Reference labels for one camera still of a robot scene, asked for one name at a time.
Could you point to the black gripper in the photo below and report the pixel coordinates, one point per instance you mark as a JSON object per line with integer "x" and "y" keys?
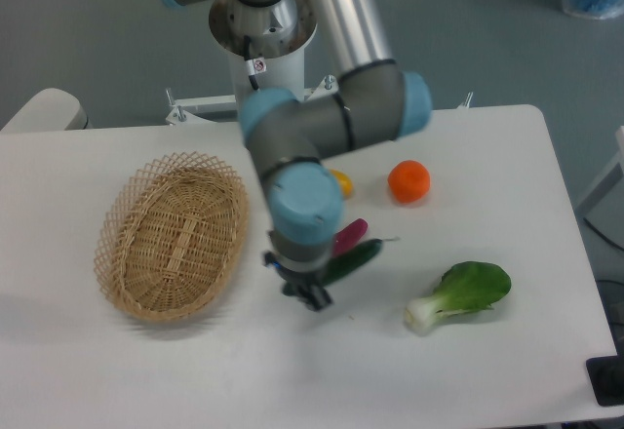
{"x": 302, "y": 267}

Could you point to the white furniture at right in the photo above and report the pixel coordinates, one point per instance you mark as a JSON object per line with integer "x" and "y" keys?
{"x": 603, "y": 182}

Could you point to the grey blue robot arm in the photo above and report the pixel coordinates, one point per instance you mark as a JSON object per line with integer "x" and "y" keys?
{"x": 288, "y": 135}

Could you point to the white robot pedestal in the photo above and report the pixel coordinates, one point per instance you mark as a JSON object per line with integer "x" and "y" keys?
{"x": 264, "y": 46}

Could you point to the green cucumber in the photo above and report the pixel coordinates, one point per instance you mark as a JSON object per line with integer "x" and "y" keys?
{"x": 346, "y": 263}

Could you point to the green bok choy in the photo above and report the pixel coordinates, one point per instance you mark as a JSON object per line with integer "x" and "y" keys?
{"x": 466, "y": 288}

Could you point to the purple sweet potato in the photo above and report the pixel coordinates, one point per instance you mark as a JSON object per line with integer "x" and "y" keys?
{"x": 347, "y": 238}

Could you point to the white chair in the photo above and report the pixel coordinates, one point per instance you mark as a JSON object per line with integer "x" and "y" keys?
{"x": 50, "y": 110}

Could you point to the black device at edge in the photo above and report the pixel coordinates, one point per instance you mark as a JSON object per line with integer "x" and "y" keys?
{"x": 606, "y": 376}

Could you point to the orange tangerine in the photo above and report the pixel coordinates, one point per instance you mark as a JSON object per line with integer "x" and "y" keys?
{"x": 409, "y": 181}

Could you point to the woven wicker basket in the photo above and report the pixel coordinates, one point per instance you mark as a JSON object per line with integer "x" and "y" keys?
{"x": 173, "y": 237}

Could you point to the yellow mango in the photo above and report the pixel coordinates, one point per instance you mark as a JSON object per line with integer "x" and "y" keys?
{"x": 345, "y": 183}

